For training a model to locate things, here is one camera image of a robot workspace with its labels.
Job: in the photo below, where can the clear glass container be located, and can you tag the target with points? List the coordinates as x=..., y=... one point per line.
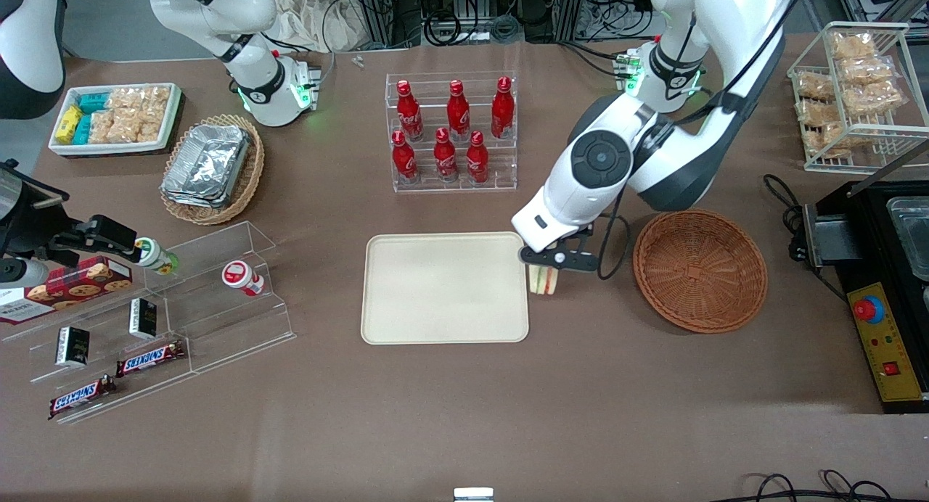
x=911, y=233

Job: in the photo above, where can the aluminium foil container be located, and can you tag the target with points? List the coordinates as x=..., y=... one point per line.
x=192, y=201
x=209, y=161

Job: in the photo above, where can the white rectangular snack tray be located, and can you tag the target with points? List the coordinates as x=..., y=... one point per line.
x=109, y=149

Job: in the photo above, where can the small silver metal block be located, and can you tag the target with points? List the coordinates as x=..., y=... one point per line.
x=473, y=495

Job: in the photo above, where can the red cola bottle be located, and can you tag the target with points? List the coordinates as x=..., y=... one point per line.
x=457, y=114
x=445, y=159
x=502, y=112
x=408, y=115
x=403, y=161
x=477, y=161

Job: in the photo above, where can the beige crumpled cloth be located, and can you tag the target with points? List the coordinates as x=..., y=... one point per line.
x=305, y=23

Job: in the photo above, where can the clear rice cracker pack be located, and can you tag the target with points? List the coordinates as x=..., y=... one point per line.
x=156, y=97
x=150, y=125
x=125, y=97
x=125, y=127
x=101, y=127

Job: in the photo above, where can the yellow emergency stop box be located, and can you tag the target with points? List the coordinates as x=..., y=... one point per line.
x=889, y=342

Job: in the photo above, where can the small black box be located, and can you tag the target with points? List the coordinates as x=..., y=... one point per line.
x=72, y=346
x=143, y=318

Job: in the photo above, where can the yellow snack packet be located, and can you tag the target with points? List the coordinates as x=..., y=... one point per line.
x=69, y=123

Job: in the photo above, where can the round brown wicker basket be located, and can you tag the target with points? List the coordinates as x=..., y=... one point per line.
x=700, y=270

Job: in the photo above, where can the triangular sandwich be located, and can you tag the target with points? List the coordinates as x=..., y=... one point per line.
x=543, y=281

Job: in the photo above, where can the clear acrylic bottle rack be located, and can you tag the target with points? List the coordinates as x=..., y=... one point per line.
x=435, y=88

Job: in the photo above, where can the red tartan cookie box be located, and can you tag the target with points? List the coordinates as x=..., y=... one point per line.
x=80, y=283

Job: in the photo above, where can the cream plastic tray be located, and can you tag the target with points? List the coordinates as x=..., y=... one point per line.
x=444, y=288

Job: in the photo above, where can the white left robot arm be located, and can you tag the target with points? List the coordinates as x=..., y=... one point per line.
x=595, y=190

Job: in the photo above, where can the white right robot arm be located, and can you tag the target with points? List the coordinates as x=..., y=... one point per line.
x=254, y=9

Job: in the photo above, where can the aluminium frame post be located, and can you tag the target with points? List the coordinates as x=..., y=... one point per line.
x=381, y=12

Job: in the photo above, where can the Snickers chocolate bar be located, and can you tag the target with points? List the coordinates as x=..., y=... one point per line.
x=80, y=397
x=149, y=358

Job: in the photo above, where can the black countertop appliance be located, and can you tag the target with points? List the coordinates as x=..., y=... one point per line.
x=874, y=233

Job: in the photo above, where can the green capped yogurt bottle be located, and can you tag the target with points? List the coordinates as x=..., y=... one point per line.
x=154, y=254

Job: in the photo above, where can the oval light wicker basket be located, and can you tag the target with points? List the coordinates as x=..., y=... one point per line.
x=250, y=175

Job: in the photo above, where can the bagged fried snack pack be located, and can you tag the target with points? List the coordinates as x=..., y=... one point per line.
x=816, y=86
x=867, y=71
x=874, y=98
x=835, y=134
x=813, y=112
x=853, y=46

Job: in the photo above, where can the teal snack packet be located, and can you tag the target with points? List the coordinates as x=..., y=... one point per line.
x=93, y=101
x=82, y=130

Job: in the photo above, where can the clear acrylic step shelf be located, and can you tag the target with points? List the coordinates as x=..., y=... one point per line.
x=218, y=321

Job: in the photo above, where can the red capped yogurt bottle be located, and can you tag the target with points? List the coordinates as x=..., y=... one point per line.
x=242, y=276

